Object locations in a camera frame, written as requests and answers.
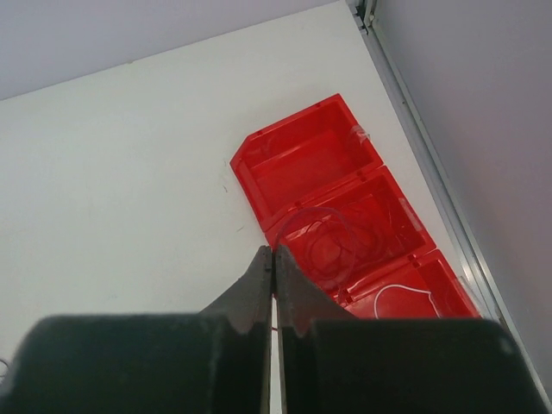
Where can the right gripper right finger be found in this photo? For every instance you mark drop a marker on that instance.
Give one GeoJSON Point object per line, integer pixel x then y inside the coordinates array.
{"type": "Point", "coordinates": [333, 362]}

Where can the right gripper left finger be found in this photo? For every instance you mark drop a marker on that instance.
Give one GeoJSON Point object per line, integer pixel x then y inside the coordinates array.
{"type": "Point", "coordinates": [213, 361]}

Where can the red plastic compartment bin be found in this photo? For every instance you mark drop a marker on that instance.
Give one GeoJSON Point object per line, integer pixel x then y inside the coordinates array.
{"type": "Point", "coordinates": [317, 186]}

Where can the right aluminium frame post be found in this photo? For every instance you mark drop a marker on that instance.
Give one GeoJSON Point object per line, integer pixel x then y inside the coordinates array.
{"type": "Point", "coordinates": [476, 274]}

